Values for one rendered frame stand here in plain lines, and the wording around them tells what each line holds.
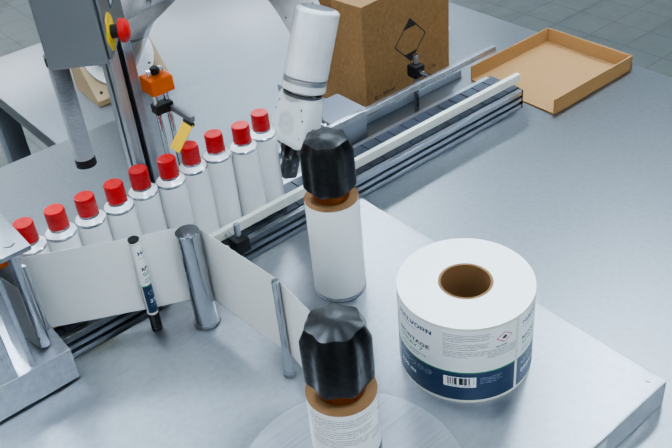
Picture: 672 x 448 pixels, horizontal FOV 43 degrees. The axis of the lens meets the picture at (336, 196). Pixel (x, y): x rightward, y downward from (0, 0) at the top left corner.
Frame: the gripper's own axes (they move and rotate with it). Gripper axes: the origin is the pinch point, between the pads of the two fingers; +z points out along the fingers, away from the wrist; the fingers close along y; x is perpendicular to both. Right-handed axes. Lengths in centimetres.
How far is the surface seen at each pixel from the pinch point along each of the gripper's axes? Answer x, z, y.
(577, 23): 280, -1, -122
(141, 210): -32.7, 4.1, 1.5
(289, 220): -2.4, 8.7, 5.4
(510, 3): 278, -1, -165
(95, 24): -44, -28, 1
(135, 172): -34.1, -2.7, 0.5
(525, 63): 80, -17, -8
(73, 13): -46, -29, -1
